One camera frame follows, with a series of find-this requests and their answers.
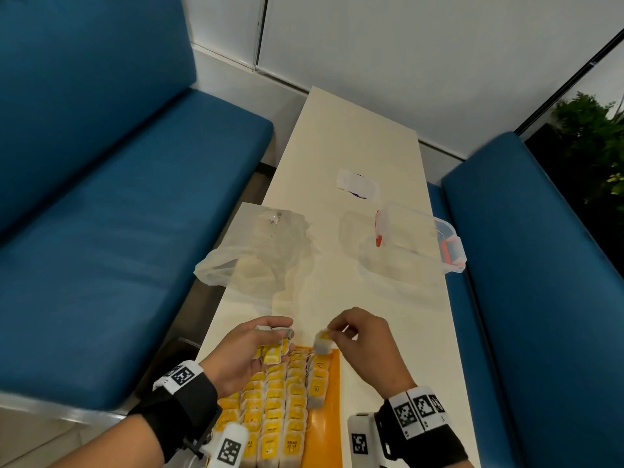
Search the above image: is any person's left hand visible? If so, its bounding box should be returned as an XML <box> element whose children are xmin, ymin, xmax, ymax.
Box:
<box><xmin>200</xmin><ymin>316</ymin><xmax>296</xmax><ymax>399</ymax></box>

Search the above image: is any person's right hand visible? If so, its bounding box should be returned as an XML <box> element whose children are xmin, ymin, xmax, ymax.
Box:
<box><xmin>327</xmin><ymin>307</ymin><xmax>418</xmax><ymax>400</ymax></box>

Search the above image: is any bunch of tea bags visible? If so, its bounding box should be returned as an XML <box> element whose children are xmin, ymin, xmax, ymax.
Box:
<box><xmin>252</xmin><ymin>325</ymin><xmax>295</xmax><ymax>365</ymax></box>

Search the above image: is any yellow tagged tea bag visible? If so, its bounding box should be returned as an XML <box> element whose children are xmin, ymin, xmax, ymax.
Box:
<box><xmin>311</xmin><ymin>328</ymin><xmax>337</xmax><ymax>356</ymax></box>

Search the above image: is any yellow tray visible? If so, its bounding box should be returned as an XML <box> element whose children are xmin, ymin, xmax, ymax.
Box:
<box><xmin>214</xmin><ymin>344</ymin><xmax>342</xmax><ymax>468</ymax></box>

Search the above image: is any row of tea bags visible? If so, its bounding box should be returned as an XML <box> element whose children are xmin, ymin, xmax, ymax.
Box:
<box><xmin>216</xmin><ymin>348</ymin><xmax>332</xmax><ymax>468</ymax></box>

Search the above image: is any clear plastic bag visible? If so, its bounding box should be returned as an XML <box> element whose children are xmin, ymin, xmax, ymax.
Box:
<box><xmin>193</xmin><ymin>201</ymin><xmax>313</xmax><ymax>300</ymax></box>

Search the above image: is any clear box with red latches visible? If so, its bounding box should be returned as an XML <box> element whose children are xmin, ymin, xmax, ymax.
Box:
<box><xmin>358</xmin><ymin>201</ymin><xmax>468</xmax><ymax>288</ymax></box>

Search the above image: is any person's right forearm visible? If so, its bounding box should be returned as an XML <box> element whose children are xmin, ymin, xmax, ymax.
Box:
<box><xmin>375</xmin><ymin>413</ymin><xmax>474</xmax><ymax>468</ymax></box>

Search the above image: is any person's left forearm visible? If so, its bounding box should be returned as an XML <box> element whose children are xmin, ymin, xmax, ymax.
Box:
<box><xmin>48</xmin><ymin>370</ymin><xmax>223</xmax><ymax>468</ymax></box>

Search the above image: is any white marker wristband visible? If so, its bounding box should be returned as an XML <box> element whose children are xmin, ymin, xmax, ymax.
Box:
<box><xmin>152</xmin><ymin>360</ymin><xmax>205</xmax><ymax>395</ymax></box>
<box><xmin>387</xmin><ymin>386</ymin><xmax>449</xmax><ymax>440</ymax></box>

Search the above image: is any white paper patch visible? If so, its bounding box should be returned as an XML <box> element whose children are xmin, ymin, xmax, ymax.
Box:
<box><xmin>336</xmin><ymin>168</ymin><xmax>380</xmax><ymax>200</ymax></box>

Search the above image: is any blue sofa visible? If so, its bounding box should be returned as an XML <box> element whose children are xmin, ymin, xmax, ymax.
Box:
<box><xmin>0</xmin><ymin>0</ymin><xmax>274</xmax><ymax>411</ymax></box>
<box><xmin>428</xmin><ymin>131</ymin><xmax>624</xmax><ymax>468</ymax></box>

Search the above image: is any green leafy plant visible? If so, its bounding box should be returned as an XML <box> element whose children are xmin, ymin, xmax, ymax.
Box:
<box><xmin>553</xmin><ymin>92</ymin><xmax>624</xmax><ymax>205</ymax></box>

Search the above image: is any black metal pole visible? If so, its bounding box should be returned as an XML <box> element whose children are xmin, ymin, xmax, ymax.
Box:
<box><xmin>514</xmin><ymin>29</ymin><xmax>624</xmax><ymax>136</ymax></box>

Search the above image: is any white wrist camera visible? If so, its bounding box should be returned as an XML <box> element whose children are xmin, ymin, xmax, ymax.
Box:
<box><xmin>346</xmin><ymin>413</ymin><xmax>384</xmax><ymax>468</ymax></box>
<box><xmin>204</xmin><ymin>422</ymin><xmax>250</xmax><ymax>468</ymax></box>

